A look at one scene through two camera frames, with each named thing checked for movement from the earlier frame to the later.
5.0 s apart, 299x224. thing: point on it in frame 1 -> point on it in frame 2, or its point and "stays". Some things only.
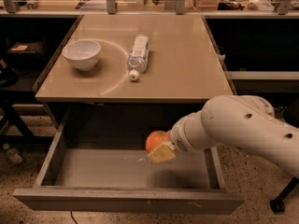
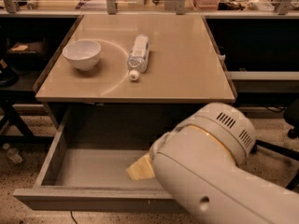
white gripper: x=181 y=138 -> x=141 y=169
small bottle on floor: x=12 y=154 stays
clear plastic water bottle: x=138 y=56 stays
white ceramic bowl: x=82 y=54 stays
